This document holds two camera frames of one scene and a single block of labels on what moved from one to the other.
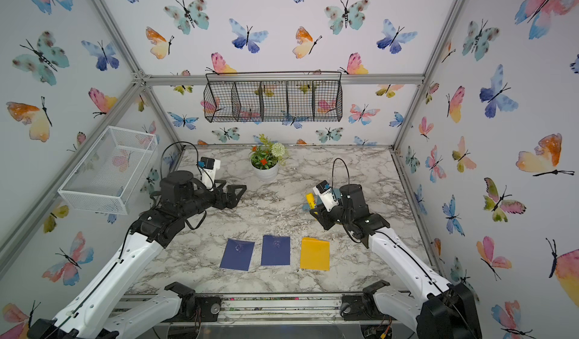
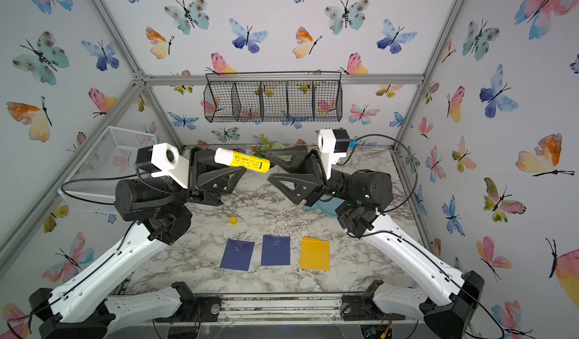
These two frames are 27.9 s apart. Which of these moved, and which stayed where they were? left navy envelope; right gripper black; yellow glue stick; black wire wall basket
Moved: right gripper black; yellow glue stick
Stayed: black wire wall basket; left navy envelope
